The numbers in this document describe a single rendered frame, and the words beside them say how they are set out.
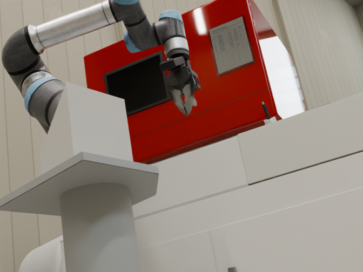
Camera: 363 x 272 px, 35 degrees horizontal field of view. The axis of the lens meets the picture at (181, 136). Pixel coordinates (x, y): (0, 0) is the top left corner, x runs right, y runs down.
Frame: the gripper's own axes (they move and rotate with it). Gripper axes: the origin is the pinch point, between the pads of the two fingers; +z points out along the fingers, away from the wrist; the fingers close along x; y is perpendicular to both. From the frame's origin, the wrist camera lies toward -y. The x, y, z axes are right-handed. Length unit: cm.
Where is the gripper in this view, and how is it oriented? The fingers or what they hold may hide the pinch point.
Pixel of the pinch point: (185, 110)
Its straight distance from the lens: 170.5
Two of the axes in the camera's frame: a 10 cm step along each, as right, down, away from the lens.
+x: -8.9, 3.1, 3.5
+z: 1.7, 9.1, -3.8
